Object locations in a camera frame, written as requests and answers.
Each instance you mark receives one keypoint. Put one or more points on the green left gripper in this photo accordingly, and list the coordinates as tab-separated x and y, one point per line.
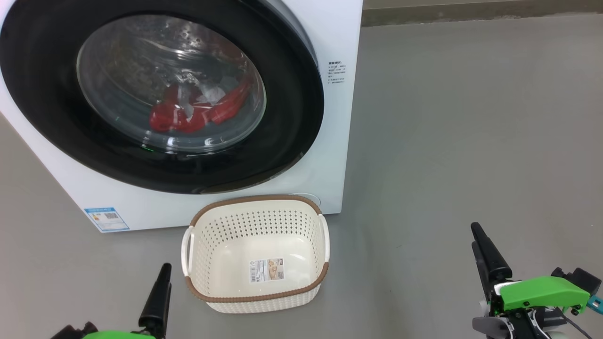
118	335

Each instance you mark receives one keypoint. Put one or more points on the blue energy label sticker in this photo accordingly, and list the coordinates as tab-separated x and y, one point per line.
107	220

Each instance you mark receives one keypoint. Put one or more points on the black round glass washer door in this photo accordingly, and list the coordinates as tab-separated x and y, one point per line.
42	94

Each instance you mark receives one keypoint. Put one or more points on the red and white garment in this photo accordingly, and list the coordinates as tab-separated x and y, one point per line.
172	117

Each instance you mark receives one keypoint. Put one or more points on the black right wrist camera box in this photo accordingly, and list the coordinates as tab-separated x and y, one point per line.
582	278

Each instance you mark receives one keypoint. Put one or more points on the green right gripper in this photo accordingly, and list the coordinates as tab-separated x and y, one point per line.
541	292

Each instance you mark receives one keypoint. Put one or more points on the round white filter cover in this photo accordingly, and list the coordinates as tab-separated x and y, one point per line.
311	198

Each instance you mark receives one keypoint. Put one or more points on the white front-load washing machine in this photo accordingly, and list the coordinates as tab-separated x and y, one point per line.
306	155

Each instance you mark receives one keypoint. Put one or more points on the teal connector plug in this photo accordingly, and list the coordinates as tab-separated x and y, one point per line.
595	303

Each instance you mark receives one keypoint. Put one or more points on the printed product label sticker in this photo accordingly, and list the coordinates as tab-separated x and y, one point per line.
266	270

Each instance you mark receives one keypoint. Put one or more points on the cream perforated basket brown rim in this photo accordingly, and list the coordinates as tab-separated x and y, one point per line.
264	301

